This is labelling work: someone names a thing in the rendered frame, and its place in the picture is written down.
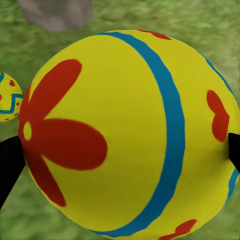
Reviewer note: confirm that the easter egg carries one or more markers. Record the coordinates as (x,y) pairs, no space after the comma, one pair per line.
(126,132)
(11,97)

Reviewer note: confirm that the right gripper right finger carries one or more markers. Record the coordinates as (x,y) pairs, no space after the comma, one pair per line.
(234,149)

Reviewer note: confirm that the tree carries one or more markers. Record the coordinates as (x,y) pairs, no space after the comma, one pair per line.
(57,15)

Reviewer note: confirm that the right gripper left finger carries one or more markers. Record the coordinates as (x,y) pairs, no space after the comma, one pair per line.
(11,165)

